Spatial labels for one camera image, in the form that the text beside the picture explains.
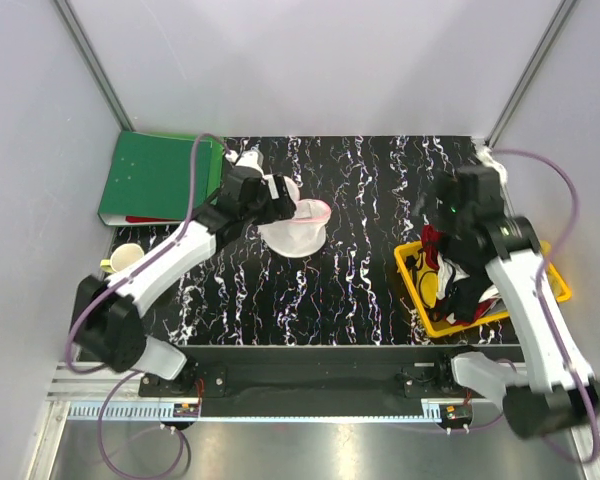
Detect white pink mesh laundry bag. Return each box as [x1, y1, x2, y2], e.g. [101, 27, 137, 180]
[258, 176, 331, 258]

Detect black bra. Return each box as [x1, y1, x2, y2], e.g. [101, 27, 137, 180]
[429, 234, 500, 326]

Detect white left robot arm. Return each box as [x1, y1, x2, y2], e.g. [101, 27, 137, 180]
[68, 167, 299, 396]

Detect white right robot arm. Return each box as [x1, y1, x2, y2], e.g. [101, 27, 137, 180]
[421, 165, 600, 439]

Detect white garment in bin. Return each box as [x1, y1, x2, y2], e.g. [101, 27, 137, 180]
[436, 260, 469, 300]

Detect yellow plastic bin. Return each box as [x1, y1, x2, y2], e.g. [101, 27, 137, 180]
[393, 239, 573, 339]

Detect red folder under binder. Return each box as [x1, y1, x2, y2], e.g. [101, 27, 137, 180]
[124, 216, 182, 225]

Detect cream yellow mug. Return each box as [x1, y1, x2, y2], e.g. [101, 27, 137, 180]
[100, 243, 145, 274]

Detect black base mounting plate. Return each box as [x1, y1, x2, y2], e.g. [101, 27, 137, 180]
[138, 344, 496, 419]

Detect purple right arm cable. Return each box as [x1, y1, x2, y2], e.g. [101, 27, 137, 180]
[489, 148, 600, 464]

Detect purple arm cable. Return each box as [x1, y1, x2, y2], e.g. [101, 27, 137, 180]
[62, 132, 236, 479]
[489, 148, 600, 464]

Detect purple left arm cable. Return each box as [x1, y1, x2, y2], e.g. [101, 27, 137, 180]
[62, 132, 236, 479]

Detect green ring binder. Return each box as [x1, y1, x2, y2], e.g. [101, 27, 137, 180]
[98, 131, 224, 227]

